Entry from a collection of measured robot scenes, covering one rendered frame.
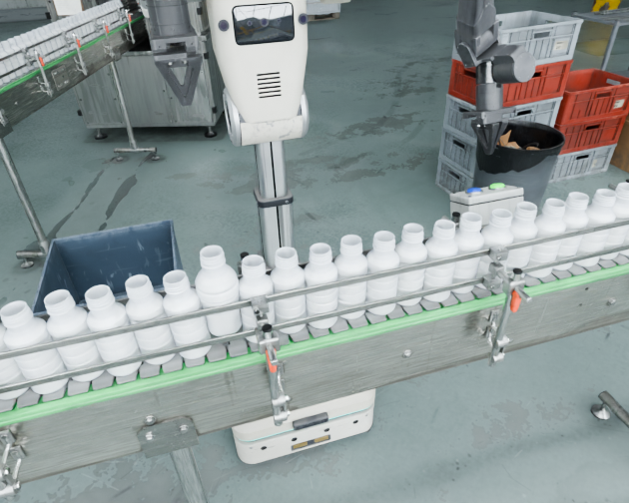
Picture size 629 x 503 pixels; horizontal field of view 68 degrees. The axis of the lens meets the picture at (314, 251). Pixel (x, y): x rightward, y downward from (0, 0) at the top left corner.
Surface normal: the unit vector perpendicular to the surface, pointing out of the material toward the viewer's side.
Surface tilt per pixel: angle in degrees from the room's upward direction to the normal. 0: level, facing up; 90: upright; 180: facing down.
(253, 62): 90
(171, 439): 90
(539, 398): 0
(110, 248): 90
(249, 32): 90
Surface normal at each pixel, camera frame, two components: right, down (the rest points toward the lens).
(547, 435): -0.03, -0.82
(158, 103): -0.02, 0.58
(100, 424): 0.29, 0.54
